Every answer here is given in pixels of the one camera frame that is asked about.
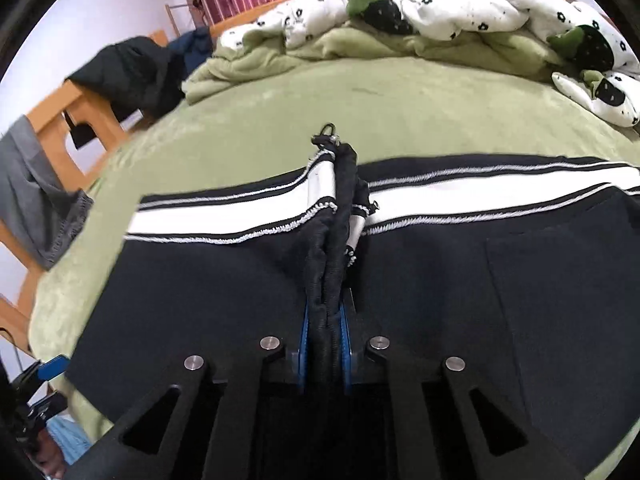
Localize black pants with white stripe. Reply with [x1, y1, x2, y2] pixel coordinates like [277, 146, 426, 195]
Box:
[67, 127, 639, 479]

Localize person's left hand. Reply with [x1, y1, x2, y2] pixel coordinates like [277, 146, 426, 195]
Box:
[35, 429, 67, 479]

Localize grey denim garment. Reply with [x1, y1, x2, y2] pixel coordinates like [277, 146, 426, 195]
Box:
[1, 116, 93, 270]

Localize green fleece bed blanket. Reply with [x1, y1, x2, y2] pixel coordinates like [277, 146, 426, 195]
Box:
[27, 24, 640, 480]

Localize navy blue garment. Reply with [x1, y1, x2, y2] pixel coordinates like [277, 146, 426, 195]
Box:
[167, 26, 214, 80]

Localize black garment on footboard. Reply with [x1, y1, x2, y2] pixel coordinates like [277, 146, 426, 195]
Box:
[67, 36, 184, 122]

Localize white floral green duvet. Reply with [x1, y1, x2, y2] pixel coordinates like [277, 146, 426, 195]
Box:
[182, 0, 640, 129]

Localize wooden bed frame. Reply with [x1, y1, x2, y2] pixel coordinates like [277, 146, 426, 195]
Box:
[0, 0, 421, 361]

